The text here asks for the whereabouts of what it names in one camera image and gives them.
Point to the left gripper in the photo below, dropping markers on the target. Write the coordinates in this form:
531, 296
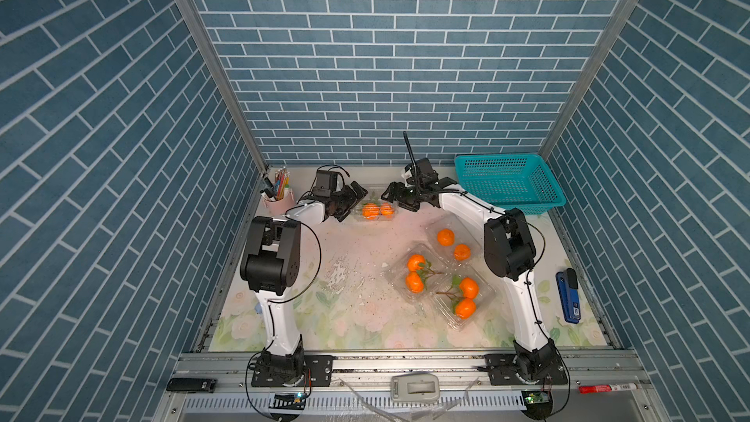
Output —
350, 198

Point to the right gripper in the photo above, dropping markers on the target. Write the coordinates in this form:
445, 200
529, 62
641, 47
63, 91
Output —
399, 189

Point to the clear clamshell container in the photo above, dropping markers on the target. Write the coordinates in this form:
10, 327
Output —
374, 196
462, 235
435, 270
461, 296

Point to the orange container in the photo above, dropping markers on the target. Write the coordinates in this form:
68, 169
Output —
414, 283
469, 288
462, 252
386, 210
416, 262
446, 237
465, 308

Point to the teal plastic basket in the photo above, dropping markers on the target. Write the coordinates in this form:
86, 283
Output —
522, 181

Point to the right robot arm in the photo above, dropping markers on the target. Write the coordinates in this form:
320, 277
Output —
509, 253

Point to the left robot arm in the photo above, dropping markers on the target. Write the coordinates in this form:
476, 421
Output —
271, 263

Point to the orange back container left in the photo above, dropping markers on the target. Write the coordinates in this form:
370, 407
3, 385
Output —
446, 237

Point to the clear clamshell container back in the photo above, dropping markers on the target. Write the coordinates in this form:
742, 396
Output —
462, 235

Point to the orange back container right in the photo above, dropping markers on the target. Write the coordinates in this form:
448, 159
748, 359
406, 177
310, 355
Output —
462, 252

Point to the pens in cup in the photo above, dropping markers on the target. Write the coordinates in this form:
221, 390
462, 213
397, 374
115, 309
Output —
274, 185

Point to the pink pen cup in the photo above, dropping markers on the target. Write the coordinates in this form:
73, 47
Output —
278, 207

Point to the orange front container upper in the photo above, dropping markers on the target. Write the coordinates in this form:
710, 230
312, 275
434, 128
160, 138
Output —
469, 288

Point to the clear clamshell container front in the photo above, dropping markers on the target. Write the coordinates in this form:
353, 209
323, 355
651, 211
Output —
461, 296

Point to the orange front container lower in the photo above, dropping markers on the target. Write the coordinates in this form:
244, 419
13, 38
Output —
465, 308

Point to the blue stapler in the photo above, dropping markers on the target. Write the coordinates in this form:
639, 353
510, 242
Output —
567, 283

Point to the grey tape dispenser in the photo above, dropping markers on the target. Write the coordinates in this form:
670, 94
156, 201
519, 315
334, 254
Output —
415, 388

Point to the red marker pen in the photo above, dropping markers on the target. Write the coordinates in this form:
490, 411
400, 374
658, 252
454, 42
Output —
607, 388

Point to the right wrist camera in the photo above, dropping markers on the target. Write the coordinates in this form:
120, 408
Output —
413, 174

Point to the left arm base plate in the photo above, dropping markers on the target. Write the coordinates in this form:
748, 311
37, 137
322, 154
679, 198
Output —
271, 371

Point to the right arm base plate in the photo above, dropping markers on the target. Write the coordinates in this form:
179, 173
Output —
525, 369

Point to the black device on rail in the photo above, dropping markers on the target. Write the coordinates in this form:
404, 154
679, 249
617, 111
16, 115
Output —
184, 385

